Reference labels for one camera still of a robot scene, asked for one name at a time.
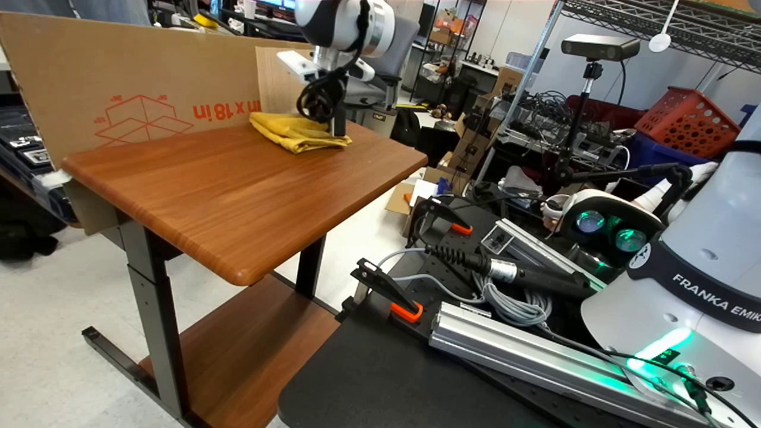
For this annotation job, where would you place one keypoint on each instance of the yellow towel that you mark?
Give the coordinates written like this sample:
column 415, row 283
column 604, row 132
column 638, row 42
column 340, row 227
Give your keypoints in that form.
column 296, row 133

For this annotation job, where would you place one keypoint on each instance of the red plastic crate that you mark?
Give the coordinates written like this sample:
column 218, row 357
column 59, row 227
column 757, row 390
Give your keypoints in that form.
column 688, row 122

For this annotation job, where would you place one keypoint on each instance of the silver aluminium extrusion rail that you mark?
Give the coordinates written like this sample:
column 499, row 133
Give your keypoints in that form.
column 554, row 366

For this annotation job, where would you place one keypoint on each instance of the wooden table with black legs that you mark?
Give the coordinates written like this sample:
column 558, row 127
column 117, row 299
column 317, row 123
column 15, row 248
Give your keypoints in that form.
column 250, row 212

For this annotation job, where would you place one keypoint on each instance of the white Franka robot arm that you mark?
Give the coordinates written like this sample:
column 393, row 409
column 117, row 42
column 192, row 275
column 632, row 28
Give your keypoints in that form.
column 686, row 310

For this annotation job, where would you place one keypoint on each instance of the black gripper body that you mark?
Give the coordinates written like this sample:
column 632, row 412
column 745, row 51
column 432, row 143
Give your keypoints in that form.
column 321, row 99

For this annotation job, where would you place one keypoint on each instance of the large cardboard sheet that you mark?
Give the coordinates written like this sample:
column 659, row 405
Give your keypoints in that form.
column 91, row 83

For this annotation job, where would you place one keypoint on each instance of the black camera on tripod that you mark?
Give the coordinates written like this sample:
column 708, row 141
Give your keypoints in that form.
column 594, row 51

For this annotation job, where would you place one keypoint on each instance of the orange handled clamp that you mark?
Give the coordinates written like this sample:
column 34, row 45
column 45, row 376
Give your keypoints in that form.
column 403, row 305
column 430, row 215

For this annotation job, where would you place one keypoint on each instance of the grey office chair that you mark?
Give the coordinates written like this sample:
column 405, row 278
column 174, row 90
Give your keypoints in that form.
column 381, row 90

